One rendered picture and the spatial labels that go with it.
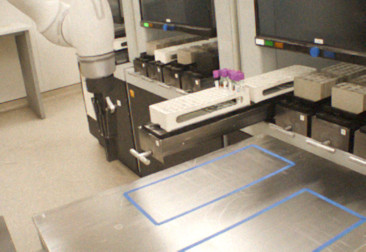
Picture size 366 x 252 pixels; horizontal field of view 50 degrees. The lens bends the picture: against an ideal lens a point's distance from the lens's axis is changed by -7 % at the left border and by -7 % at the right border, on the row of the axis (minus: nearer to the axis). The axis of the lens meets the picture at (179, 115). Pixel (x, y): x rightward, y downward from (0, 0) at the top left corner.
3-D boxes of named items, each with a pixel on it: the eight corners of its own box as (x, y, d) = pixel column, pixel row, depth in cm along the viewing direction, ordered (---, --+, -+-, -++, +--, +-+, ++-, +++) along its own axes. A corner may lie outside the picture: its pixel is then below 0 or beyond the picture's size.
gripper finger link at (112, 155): (114, 134, 111) (114, 135, 111) (117, 158, 114) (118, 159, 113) (103, 138, 110) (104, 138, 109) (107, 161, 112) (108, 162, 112)
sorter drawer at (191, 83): (294, 60, 209) (293, 43, 206) (314, 64, 197) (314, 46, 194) (172, 93, 175) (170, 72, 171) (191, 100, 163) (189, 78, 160)
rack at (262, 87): (297, 80, 152) (297, 64, 149) (317, 85, 143) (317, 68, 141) (236, 99, 138) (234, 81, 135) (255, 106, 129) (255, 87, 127)
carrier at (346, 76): (351, 91, 129) (351, 74, 127) (348, 93, 128) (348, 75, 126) (323, 84, 138) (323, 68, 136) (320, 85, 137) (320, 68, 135)
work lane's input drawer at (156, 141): (299, 94, 157) (299, 72, 154) (327, 102, 146) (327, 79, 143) (127, 153, 123) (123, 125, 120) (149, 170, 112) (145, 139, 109)
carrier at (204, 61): (217, 70, 168) (216, 56, 166) (213, 72, 167) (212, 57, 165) (200, 66, 177) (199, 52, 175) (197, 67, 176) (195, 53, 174)
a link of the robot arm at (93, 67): (105, 47, 109) (108, 69, 111) (73, 54, 104) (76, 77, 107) (119, 51, 101) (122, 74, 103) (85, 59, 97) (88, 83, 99)
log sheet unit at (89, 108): (87, 115, 308) (79, 69, 296) (100, 125, 286) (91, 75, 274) (83, 116, 307) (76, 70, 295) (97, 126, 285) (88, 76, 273)
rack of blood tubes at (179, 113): (231, 100, 137) (230, 82, 135) (251, 108, 129) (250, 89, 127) (150, 126, 123) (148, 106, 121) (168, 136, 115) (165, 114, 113)
